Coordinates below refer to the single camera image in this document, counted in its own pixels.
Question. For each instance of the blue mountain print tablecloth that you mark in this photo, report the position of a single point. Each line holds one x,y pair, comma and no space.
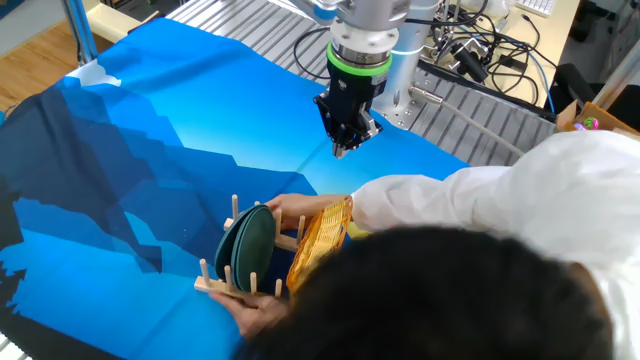
200,100

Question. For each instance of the black camera device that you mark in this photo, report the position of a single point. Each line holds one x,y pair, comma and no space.
470,62

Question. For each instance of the white keyboard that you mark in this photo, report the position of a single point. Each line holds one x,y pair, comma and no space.
537,6

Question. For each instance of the person's right hand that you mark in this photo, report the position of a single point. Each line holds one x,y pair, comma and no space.
300,205

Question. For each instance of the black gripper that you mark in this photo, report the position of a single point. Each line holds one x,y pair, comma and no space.
352,95

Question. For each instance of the cream coloured bench edge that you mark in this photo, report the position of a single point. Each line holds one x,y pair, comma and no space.
110,22

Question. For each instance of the white shirt torso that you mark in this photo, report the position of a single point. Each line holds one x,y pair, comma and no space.
575,190

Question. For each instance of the black haired person's head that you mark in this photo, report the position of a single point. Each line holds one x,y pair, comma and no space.
425,300

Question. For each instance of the open cardboard box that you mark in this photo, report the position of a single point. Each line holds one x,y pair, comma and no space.
607,120

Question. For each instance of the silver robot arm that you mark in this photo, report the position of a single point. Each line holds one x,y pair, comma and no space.
370,15

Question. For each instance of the orange woven plastic dish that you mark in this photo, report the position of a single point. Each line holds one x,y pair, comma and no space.
320,240

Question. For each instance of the slanted aluminium frame pole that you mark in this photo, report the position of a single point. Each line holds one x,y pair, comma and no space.
620,75

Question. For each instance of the dark green round plate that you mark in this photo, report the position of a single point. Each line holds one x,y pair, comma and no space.
222,255
255,250

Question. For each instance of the blue metal frame pole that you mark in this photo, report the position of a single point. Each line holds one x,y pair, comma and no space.
80,30

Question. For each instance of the person's left hand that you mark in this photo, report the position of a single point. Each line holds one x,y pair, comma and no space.
255,315

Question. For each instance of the white sleeved right forearm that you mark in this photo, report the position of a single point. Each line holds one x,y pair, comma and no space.
425,200

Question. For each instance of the wooden dish rack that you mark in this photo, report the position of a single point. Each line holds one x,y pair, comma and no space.
287,243

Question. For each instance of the pink and green toy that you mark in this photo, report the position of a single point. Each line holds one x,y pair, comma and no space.
591,123

